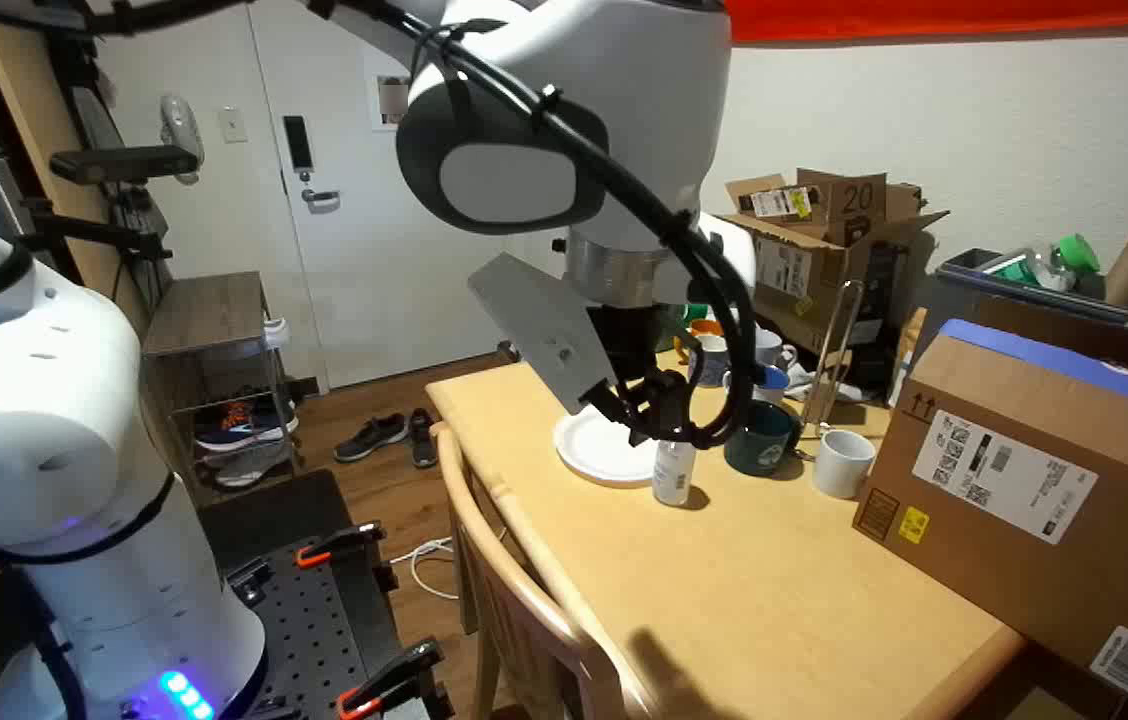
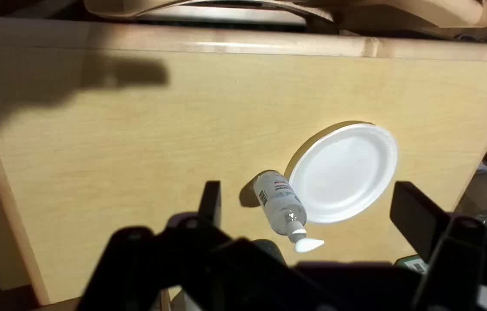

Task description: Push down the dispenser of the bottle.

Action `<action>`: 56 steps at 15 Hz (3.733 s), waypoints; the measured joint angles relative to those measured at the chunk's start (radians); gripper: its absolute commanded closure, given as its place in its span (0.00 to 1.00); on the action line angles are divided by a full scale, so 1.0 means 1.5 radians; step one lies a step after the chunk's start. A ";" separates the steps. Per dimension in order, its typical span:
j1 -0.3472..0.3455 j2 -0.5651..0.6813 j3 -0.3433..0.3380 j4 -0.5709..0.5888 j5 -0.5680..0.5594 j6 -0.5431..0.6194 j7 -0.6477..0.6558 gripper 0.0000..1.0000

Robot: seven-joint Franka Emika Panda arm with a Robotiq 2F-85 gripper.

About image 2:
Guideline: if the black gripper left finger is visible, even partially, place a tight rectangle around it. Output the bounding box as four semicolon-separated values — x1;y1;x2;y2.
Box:
76;180;292;311

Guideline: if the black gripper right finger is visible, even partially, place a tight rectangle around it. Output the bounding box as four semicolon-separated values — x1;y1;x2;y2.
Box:
389;180;487;311

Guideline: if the clear white pump bottle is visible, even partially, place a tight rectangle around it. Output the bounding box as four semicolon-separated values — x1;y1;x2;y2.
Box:
253;169;327;256

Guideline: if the green bag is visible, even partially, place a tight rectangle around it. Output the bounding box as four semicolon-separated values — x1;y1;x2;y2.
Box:
394;254;431;277

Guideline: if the white foam plate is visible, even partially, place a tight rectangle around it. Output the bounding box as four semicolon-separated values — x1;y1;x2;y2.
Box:
287;121;401;226

